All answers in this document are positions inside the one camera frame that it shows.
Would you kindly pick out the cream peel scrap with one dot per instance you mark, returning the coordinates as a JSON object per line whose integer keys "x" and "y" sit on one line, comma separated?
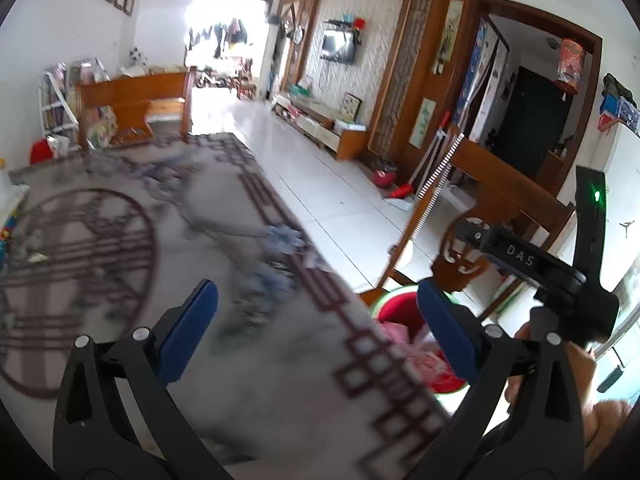
{"x": 37, "y": 257}

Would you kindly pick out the plain wooden chair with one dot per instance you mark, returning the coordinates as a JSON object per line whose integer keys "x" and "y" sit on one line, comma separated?
{"x": 130, "y": 90}

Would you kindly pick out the broom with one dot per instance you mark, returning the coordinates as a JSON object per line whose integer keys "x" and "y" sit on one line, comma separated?
{"x": 430, "y": 155}

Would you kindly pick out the tall panel painting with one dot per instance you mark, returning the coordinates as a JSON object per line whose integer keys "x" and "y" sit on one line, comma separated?
{"x": 448, "y": 35}

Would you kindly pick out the person's right hand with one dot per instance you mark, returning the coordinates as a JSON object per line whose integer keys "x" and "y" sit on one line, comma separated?
{"x": 582, "y": 390}

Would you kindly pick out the blue door curtain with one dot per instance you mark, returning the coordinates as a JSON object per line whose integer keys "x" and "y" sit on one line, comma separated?
{"x": 482, "y": 80}

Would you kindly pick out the red dustpan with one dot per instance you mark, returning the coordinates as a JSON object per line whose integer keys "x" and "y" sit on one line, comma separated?
{"x": 400, "y": 192}

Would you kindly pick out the wooden television cabinet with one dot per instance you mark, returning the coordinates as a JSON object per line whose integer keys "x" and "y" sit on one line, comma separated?
{"x": 325, "y": 127}

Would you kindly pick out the standing air conditioner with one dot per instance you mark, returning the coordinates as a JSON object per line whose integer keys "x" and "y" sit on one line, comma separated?
{"x": 272, "y": 60}

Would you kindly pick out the red round object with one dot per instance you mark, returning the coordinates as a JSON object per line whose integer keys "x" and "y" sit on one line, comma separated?
{"x": 41, "y": 152}

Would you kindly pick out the red floor bucket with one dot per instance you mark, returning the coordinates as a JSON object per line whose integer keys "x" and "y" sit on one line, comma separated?
{"x": 385, "y": 177}

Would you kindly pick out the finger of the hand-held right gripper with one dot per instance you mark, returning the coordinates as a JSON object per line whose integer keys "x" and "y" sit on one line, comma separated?
{"x": 477, "y": 237}

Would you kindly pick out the red bin with green rim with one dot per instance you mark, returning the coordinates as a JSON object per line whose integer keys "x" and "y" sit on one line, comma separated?
{"x": 400, "y": 305}

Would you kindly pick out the red paper lantern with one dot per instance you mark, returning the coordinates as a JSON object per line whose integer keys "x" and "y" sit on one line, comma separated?
{"x": 570, "y": 65}

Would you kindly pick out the hanging clothes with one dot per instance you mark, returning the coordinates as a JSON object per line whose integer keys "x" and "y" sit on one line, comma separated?
{"x": 225, "y": 35}

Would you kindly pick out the white refrigerator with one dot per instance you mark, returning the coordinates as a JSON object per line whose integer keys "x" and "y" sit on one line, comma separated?
{"x": 625, "y": 200}

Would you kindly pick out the wall shelf with ornaments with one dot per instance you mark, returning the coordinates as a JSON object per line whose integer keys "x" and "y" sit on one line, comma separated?
{"x": 345, "y": 24}

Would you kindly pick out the large pink bag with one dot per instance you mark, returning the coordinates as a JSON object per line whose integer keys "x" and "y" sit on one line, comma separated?
{"x": 395, "y": 332}

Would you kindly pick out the white bookshelf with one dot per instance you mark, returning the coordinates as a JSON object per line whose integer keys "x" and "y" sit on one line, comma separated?
{"x": 55, "y": 110}

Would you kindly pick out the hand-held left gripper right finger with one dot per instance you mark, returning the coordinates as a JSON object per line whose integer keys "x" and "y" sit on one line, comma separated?
{"x": 445, "y": 330}

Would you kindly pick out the carved wooden chair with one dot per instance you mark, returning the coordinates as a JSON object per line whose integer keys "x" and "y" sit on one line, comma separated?
{"x": 500, "y": 180}

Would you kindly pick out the short panel painting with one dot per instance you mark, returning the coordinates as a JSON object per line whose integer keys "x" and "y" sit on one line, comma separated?
{"x": 423, "y": 122}

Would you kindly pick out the stack of papers and books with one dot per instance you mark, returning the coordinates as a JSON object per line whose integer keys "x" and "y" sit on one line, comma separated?
{"x": 9, "y": 237}

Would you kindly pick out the blue box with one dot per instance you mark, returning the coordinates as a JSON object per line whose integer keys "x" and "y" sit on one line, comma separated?
{"x": 620, "y": 112}

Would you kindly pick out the wall television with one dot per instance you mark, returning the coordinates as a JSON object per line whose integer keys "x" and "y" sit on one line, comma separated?
{"x": 339, "y": 47}

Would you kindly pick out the white desk lamp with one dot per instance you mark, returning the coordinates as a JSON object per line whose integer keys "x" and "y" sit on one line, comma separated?
{"x": 12, "y": 185}

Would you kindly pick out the white printed bag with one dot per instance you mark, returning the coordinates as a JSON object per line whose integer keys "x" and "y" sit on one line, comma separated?
{"x": 59, "y": 146}

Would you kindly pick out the person's right forearm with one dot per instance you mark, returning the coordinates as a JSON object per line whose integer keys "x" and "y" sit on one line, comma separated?
{"x": 612, "y": 430}

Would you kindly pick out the wall clock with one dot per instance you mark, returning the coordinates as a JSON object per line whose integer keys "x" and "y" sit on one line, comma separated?
{"x": 298, "y": 35}

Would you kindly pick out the small framed picture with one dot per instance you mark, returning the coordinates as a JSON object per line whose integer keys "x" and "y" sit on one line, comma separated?
{"x": 352, "y": 107}

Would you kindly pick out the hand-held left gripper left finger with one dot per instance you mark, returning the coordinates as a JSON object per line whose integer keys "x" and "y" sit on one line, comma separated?
{"x": 187, "y": 330}

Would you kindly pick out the dark entrance door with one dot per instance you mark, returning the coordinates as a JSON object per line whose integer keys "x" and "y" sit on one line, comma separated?
{"x": 530, "y": 120}

